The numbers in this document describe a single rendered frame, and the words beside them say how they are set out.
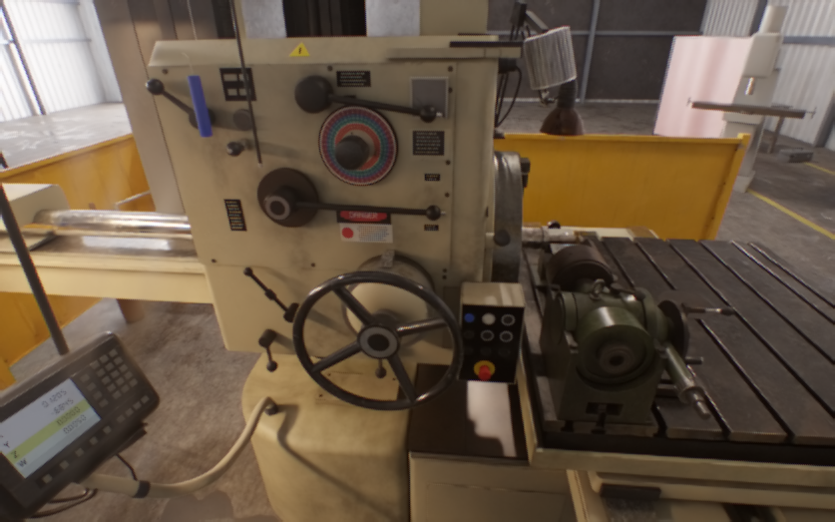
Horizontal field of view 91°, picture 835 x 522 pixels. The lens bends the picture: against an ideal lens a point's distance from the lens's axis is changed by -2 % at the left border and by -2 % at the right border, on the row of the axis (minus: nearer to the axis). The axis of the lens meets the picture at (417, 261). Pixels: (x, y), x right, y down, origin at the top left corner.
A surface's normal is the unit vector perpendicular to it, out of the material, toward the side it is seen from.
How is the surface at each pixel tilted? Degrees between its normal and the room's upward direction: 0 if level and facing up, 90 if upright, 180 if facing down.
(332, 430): 0
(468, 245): 90
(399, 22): 90
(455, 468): 90
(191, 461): 0
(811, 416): 0
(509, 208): 50
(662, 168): 90
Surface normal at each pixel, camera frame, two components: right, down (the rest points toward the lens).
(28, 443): 0.88, -0.14
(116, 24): -0.10, 0.47
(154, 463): -0.01, -0.88
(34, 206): 0.99, 0.04
